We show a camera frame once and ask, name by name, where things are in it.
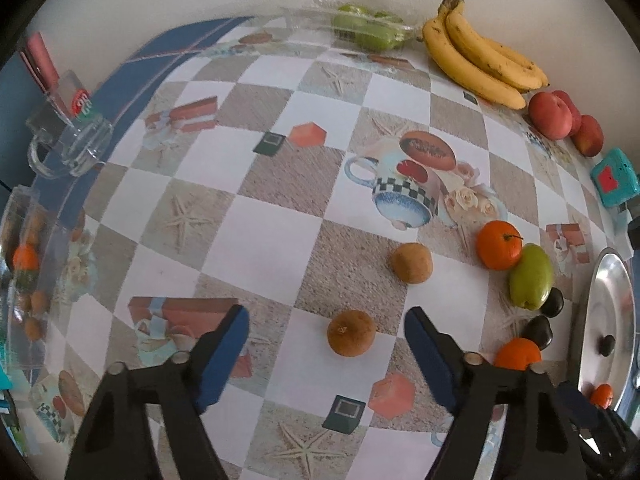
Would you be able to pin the brown round fruit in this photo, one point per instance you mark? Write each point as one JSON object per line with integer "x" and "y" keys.
{"x": 351, "y": 333}
{"x": 411, "y": 263}

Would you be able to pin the teal box with red label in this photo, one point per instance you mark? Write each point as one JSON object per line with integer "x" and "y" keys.
{"x": 614, "y": 177}

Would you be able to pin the dark plum lower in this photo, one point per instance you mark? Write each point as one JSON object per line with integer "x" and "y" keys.
{"x": 539, "y": 332}

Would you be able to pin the round metal plate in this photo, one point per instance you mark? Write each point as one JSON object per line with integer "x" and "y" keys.
{"x": 600, "y": 300}

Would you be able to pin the dark plum upper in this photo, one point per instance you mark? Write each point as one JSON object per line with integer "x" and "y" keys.
{"x": 553, "y": 302}

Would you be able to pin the clear glass mug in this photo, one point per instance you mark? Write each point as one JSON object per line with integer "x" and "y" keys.
{"x": 75, "y": 130}

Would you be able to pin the green apple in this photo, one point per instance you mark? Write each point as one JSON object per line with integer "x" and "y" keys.
{"x": 395, "y": 37}
{"x": 352, "y": 10}
{"x": 352, "y": 30}

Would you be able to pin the red peach right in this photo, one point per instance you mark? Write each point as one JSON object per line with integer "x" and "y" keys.
{"x": 589, "y": 136}

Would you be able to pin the dark plum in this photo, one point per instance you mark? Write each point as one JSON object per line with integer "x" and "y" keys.
{"x": 553, "y": 302}
{"x": 539, "y": 332}

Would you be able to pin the black device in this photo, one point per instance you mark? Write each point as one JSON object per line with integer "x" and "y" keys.
{"x": 633, "y": 235}

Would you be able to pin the clear glass bowl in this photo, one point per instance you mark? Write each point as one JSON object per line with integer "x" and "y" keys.
{"x": 10, "y": 220}

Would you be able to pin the small orange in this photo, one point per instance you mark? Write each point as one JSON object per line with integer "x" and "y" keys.
{"x": 601, "y": 395}
{"x": 25, "y": 258}

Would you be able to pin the dark avocado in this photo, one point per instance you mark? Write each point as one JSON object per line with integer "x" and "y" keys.
{"x": 607, "y": 344}

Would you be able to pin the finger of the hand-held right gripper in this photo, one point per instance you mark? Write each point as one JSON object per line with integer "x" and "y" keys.
{"x": 575, "y": 401}
{"x": 620, "y": 420}

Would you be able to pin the large orange with stem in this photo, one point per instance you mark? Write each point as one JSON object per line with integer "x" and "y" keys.
{"x": 498, "y": 246}

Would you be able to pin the printed checkered tablecloth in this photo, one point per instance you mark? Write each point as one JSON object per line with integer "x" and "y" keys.
{"x": 280, "y": 240}

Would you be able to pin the clear plastic bag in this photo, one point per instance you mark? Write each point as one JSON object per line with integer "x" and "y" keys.
{"x": 310, "y": 10}

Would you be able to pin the red apple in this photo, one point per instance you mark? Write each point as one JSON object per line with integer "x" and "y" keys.
{"x": 550, "y": 116}
{"x": 574, "y": 107}

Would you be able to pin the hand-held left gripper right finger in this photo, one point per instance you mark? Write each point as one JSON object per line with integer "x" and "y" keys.
{"x": 430, "y": 360}

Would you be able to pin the teal plastic packaging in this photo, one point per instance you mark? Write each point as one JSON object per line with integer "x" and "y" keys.
{"x": 6, "y": 382}

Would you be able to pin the small brown fruit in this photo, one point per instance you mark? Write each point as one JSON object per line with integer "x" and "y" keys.
{"x": 36, "y": 222}
{"x": 34, "y": 329}
{"x": 39, "y": 302}

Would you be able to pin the pink board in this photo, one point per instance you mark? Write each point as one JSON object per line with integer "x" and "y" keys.
{"x": 42, "y": 57}

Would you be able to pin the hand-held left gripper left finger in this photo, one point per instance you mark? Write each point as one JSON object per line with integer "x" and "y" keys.
{"x": 225, "y": 360}

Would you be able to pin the yellow banana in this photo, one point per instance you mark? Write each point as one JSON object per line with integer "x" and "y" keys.
{"x": 462, "y": 65}
{"x": 525, "y": 62}
{"x": 482, "y": 49}

